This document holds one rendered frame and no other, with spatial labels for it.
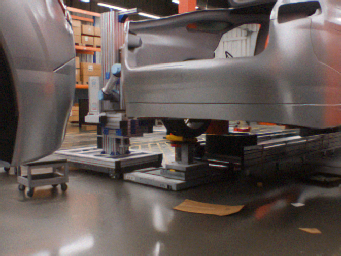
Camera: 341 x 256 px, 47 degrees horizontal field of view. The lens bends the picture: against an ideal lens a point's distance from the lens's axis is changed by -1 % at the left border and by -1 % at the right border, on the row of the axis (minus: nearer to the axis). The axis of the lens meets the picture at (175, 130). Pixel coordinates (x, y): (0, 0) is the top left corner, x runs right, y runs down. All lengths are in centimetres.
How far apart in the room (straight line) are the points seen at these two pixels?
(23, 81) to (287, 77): 175
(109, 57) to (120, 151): 120
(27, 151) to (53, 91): 21
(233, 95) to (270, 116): 29
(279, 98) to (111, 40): 297
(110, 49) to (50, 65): 383
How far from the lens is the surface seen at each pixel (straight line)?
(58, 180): 412
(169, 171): 428
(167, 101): 309
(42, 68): 124
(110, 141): 510
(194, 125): 444
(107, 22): 518
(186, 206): 346
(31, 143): 123
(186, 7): 507
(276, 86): 256
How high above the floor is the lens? 93
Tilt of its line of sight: 5 degrees down
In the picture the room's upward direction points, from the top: straight up
